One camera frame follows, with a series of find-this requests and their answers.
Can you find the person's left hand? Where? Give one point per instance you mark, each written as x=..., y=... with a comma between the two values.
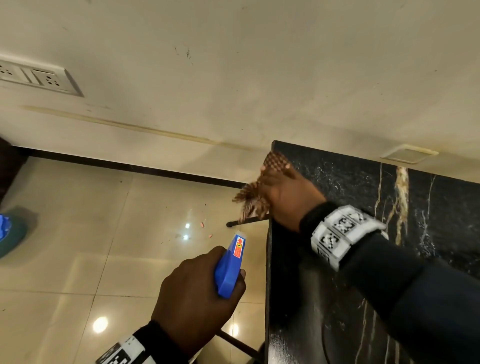
x=191, y=296

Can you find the brown checked cloth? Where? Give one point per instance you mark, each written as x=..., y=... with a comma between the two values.
x=252, y=197

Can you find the white wall socket panel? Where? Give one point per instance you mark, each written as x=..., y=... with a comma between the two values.
x=37, y=77

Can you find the person's left thumb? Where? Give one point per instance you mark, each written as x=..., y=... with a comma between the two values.
x=239, y=287

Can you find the white marker wrist band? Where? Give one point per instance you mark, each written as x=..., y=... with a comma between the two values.
x=122, y=354
x=339, y=232

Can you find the person's left forearm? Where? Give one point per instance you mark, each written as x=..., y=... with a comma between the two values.
x=161, y=345

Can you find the person's right forearm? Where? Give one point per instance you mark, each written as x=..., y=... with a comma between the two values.
x=412, y=296

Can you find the blue spray bottle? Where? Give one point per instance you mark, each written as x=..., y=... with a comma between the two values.
x=226, y=275

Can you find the blue plastic container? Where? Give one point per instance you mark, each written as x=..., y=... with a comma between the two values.
x=7, y=234

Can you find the dark furniture piece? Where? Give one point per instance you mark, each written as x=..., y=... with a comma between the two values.
x=9, y=168

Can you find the person's right hand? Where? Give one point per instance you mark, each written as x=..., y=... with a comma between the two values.
x=288, y=198

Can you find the person's right fingers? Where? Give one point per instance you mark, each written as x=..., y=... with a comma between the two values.
x=275, y=174

